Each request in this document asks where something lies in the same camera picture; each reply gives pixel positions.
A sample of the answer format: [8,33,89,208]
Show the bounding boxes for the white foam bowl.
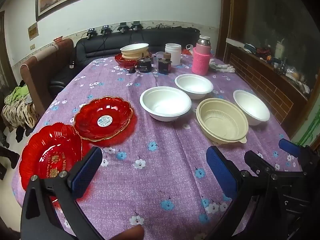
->
[139,86,192,122]
[233,90,270,126]
[174,74,214,100]
[120,43,150,53]

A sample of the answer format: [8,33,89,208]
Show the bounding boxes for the dark round jar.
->
[137,58,153,73]

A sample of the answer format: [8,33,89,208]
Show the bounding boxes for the person's left hand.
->
[110,224,145,240]

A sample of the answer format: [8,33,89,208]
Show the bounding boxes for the large red plate gold print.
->
[19,122,93,205]

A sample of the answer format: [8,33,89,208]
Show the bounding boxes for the small wall plaque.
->
[27,22,38,40]

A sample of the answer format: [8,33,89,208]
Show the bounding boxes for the white work gloves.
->
[209,59,236,74]

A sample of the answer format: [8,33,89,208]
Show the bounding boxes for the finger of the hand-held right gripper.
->
[244,151,275,178]
[279,138,320,173]

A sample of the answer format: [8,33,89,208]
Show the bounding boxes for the small red plate with sticker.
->
[73,96,133,142]

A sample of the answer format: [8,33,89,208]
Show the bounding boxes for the stack of beige bowls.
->
[121,49,150,60]

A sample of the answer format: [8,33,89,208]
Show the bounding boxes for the red glass plate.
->
[114,53,153,68]

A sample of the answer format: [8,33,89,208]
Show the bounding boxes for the purple floral tablecloth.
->
[11,52,304,240]

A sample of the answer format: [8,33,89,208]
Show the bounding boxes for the dark clothes pile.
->
[15,126,35,143]

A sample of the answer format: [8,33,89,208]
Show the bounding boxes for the dark bottle with brown cap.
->
[158,52,173,75]

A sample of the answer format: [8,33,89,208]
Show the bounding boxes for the green garment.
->
[7,85,29,100]

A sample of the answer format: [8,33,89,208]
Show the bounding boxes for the white plastic jar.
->
[164,43,182,66]

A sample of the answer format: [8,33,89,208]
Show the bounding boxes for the black leather sofa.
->
[49,27,201,98]

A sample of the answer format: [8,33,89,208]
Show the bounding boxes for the pink knit-sleeved thermos bottle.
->
[192,35,212,76]

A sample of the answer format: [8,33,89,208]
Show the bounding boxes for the beige plastic bowl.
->
[196,98,249,145]

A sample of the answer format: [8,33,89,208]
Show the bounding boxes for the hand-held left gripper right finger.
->
[206,145,278,240]

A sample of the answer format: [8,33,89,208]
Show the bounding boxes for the tiger-striped blanket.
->
[1,90,39,130]

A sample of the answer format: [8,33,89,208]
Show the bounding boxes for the brown armchair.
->
[20,38,75,120]

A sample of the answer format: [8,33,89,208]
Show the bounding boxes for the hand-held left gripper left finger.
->
[21,146,105,240]

